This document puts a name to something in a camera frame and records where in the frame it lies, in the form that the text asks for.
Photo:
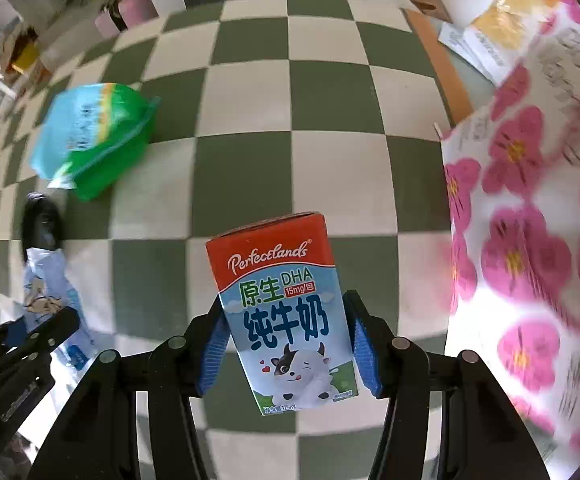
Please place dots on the pink suitcase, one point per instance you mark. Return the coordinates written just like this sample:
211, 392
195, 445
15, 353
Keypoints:
135, 7

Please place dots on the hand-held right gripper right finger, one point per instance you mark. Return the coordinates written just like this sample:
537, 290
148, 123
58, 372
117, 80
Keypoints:
364, 350

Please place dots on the yellow snack bag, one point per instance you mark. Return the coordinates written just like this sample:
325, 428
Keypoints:
514, 10

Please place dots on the pink flower paper bag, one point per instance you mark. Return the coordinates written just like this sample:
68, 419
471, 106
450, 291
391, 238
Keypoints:
529, 220

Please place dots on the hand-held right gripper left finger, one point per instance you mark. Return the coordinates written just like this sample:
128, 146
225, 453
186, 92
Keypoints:
215, 360

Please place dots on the white printed paper sheet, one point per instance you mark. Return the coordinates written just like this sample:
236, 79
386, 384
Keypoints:
469, 47

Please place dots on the green white checkered table mat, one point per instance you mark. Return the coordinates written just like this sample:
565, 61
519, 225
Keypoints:
280, 150

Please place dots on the blue plastic wrapper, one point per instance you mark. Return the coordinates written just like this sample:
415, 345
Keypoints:
50, 290

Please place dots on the yellow bin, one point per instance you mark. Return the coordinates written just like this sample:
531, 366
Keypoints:
25, 56

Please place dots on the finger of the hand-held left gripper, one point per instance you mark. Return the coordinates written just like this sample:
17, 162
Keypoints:
16, 333
52, 327

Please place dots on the green blue snack bag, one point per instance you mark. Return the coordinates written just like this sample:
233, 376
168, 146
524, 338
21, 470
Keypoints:
95, 135

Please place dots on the small milk carton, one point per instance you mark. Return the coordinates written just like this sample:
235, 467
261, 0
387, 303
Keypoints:
280, 310

